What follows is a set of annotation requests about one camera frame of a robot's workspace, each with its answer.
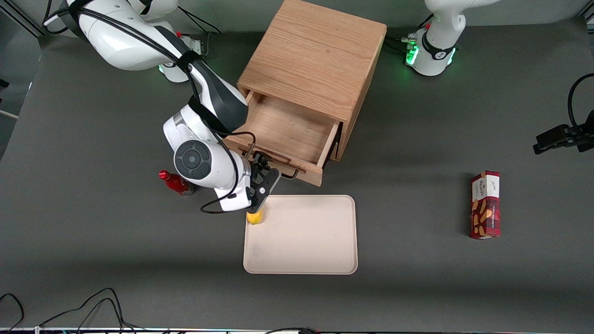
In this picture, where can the red bottle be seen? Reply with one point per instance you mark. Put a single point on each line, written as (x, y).
(174, 182)

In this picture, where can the wooden drawer cabinet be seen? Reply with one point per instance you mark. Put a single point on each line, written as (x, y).
(315, 51)

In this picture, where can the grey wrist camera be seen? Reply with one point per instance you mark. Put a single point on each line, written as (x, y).
(264, 192)

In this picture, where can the beige plastic tray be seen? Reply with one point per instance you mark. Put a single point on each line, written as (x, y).
(306, 236)

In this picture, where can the yellow lemon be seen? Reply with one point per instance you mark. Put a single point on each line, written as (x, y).
(254, 218)

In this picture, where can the red snack box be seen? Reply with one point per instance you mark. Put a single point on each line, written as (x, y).
(485, 208)

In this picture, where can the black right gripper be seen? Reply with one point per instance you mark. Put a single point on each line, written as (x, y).
(258, 170)

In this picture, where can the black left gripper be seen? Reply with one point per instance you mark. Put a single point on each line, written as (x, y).
(589, 129)

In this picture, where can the black frame rail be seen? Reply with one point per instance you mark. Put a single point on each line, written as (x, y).
(589, 16)
(23, 22)

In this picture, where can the wooden drawer with notch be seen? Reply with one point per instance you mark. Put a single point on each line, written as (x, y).
(287, 130)

